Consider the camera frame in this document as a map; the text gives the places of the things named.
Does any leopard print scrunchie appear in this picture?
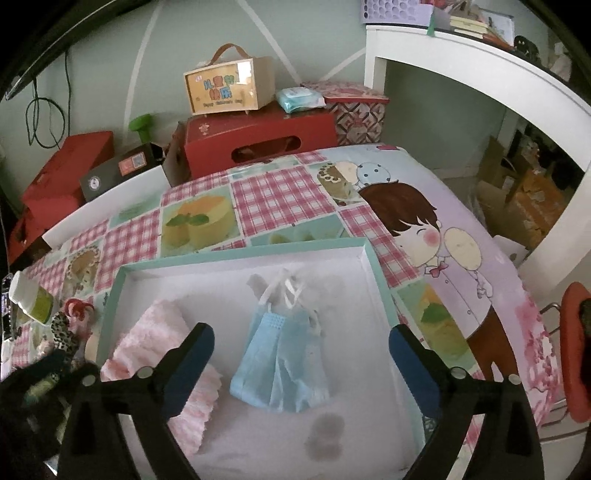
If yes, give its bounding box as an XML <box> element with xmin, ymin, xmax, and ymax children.
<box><xmin>50</xmin><ymin>312</ymin><xmax>80</xmax><ymax>357</ymax></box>

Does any patterned red gift box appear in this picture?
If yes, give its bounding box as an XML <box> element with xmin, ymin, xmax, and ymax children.
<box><xmin>301</xmin><ymin>81</ymin><xmax>390</xmax><ymax>146</ymax></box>

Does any purple perforated basket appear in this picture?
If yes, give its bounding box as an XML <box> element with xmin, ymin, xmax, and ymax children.
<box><xmin>361</xmin><ymin>0</ymin><xmax>434</xmax><ymax>26</ymax></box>

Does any blue wet wipes pack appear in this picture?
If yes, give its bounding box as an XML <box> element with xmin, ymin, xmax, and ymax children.
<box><xmin>276</xmin><ymin>87</ymin><xmax>325</xmax><ymax>114</ymax></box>

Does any large red gift bag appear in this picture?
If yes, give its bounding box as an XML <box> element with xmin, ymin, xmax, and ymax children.
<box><xmin>8</xmin><ymin>131</ymin><xmax>114</xmax><ymax>263</ymax></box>

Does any red carton with handle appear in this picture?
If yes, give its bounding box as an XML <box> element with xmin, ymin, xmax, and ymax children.
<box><xmin>173</xmin><ymin>102</ymin><xmax>338</xmax><ymax>179</ymax></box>

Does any wooden box with strap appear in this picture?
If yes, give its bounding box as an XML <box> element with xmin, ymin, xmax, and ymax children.
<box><xmin>184</xmin><ymin>43</ymin><xmax>276</xmax><ymax>115</ymax></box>

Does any patterned cake tablecloth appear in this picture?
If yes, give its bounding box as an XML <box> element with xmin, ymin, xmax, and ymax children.
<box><xmin>25</xmin><ymin>145</ymin><xmax>560</xmax><ymax>422</ymax></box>

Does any black box with dial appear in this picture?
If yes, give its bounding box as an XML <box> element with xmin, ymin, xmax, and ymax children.
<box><xmin>79</xmin><ymin>142</ymin><xmax>165</xmax><ymax>202</ymax></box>

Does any green dumbbell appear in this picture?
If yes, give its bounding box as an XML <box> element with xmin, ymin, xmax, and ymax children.
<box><xmin>128</xmin><ymin>114</ymin><xmax>153</xmax><ymax>144</ymax></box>

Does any blue face mask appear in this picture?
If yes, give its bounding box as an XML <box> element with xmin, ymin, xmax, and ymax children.
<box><xmin>229</xmin><ymin>269</ymin><xmax>331</xmax><ymax>413</ymax></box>

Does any black wall cable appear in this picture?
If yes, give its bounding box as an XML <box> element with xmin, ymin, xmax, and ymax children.
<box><xmin>25</xmin><ymin>50</ymin><xmax>73</xmax><ymax>151</ymax></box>

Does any white pill bottle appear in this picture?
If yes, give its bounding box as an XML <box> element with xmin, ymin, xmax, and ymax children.
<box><xmin>9</xmin><ymin>271</ymin><xmax>55</xmax><ymax>324</ymax></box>

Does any teal shallow cardboard tray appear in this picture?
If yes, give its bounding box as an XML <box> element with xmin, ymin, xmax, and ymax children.
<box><xmin>96</xmin><ymin>238</ymin><xmax>424</xmax><ymax>479</ymax></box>

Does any red hair tie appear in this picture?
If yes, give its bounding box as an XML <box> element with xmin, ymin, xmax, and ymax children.
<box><xmin>63</xmin><ymin>297</ymin><xmax>96</xmax><ymax>324</ymax></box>

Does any pink fluffy towel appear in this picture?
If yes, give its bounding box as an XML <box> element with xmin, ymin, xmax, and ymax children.
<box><xmin>99</xmin><ymin>298</ymin><xmax>223</xmax><ymax>458</ymax></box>

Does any red stool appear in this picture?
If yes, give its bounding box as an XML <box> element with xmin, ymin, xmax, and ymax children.
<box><xmin>559</xmin><ymin>282</ymin><xmax>590</xmax><ymax>423</ymax></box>

